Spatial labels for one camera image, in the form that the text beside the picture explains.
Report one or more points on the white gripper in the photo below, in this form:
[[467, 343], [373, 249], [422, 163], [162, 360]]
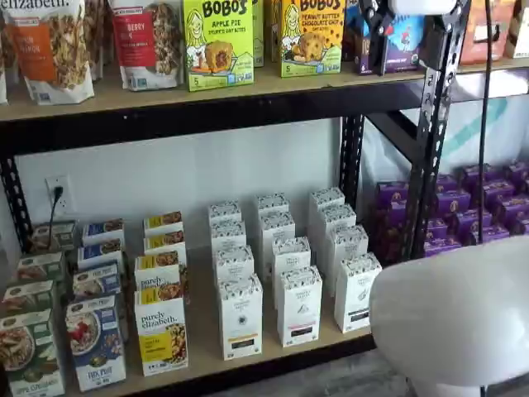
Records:
[[421, 6]]

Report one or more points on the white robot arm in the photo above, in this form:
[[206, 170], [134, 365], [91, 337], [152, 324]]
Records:
[[454, 322]]

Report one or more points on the purple blue snack bar box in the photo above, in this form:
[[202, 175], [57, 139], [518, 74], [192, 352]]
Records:
[[403, 45]]

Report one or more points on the dark blue snack bar box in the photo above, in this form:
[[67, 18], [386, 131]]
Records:
[[353, 29]]

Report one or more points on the orange snack box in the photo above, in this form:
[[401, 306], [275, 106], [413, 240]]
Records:
[[475, 37]]

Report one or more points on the yellow Bobo's peanut butter box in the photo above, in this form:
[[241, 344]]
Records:
[[276, 33], [312, 41]]

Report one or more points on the wooden shelf board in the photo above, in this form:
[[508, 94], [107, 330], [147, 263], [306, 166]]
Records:
[[496, 65], [248, 93], [202, 322]]

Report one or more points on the white tan snack box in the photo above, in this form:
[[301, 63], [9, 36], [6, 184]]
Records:
[[520, 33]]

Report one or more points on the green Bobo's apple pie box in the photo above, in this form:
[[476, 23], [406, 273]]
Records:
[[258, 37], [219, 45]]

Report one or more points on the white box black strip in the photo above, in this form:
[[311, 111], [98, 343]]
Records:
[[355, 297], [347, 244], [326, 197], [338, 217]]

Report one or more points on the black metal shelf rack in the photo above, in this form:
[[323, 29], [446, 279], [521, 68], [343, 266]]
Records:
[[165, 124]]

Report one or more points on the white yellow Purely Elizabeth box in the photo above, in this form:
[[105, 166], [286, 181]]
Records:
[[161, 331], [165, 242], [157, 273], [163, 221]]

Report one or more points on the blue cereal box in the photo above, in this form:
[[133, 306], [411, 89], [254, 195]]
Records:
[[95, 279], [99, 250], [103, 229], [97, 347]]

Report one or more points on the green cereal box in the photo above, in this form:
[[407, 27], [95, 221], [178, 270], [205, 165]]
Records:
[[27, 295], [29, 355], [53, 235], [39, 266]]

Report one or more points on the translucent plastic sheet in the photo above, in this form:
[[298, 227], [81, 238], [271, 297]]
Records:
[[454, 132]]

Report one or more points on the red label granola bag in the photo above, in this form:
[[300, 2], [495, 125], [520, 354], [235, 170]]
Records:
[[149, 45]]

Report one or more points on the white granola bag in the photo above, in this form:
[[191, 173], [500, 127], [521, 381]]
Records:
[[99, 37], [3, 70]]

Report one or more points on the orange label granola bag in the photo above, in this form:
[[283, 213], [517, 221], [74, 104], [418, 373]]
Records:
[[53, 49]]

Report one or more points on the white wall outlet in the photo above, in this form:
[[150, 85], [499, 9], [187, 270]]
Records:
[[62, 182]]

